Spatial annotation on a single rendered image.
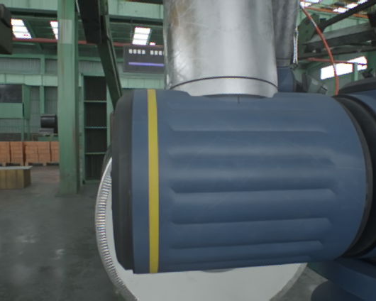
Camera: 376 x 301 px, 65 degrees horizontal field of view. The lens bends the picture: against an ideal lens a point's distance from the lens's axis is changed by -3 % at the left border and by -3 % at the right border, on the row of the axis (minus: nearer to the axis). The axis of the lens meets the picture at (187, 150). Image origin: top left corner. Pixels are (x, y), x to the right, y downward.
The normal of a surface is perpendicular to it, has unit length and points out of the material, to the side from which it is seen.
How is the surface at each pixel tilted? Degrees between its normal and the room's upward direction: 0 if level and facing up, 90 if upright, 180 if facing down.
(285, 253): 127
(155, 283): 90
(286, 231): 111
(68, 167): 90
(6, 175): 90
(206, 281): 90
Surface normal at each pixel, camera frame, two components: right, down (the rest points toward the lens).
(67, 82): 0.25, 0.06
